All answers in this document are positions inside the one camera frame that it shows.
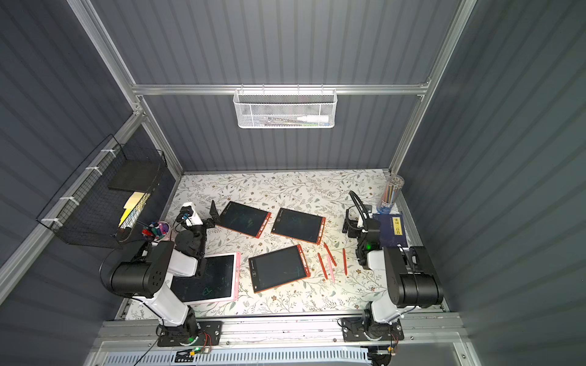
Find red stylus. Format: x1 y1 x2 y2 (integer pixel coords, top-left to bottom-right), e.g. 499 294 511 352
322 242 337 267
317 253 328 280
342 248 348 276

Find red tablet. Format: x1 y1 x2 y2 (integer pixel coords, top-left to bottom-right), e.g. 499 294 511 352
248 245 311 294
271 208 326 245
219 201 271 239

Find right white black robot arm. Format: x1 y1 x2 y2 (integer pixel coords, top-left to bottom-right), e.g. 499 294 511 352
338 210 444 344

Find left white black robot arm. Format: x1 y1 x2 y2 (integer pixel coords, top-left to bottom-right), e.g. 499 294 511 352
102 202 220 347

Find pink stylus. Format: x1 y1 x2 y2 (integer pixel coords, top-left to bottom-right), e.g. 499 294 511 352
327 255 335 285

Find pink white writing tablet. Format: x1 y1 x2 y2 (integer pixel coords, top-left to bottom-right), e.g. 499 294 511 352
170 253 241 305

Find pink cup with markers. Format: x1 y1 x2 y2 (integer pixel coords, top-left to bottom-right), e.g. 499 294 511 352
141 221 174 242

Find dark blue notebook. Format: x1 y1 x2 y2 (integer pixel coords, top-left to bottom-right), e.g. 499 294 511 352
373 213 408 249

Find clear cup coloured pencils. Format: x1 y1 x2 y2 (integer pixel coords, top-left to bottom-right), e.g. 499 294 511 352
376 174 404 214

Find yellow sticky notes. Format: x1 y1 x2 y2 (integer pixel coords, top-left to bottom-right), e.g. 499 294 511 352
118 192 150 229

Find black tray in basket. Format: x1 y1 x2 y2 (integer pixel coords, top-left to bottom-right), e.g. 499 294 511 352
108 160 160 193

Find white marker in basket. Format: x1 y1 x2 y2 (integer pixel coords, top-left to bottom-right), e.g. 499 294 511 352
296 115 330 125

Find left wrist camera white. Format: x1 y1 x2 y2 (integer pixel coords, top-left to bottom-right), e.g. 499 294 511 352
175 202 203 228

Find black wire wall basket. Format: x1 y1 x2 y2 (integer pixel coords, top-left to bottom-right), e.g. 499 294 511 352
37 135 167 249

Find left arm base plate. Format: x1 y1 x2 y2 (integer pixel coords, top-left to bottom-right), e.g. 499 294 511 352
157 321 223 348

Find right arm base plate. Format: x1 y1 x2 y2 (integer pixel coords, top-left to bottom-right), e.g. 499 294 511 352
337 317 404 343

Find white wire mesh basket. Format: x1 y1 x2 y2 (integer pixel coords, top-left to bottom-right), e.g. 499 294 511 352
233 89 338 129

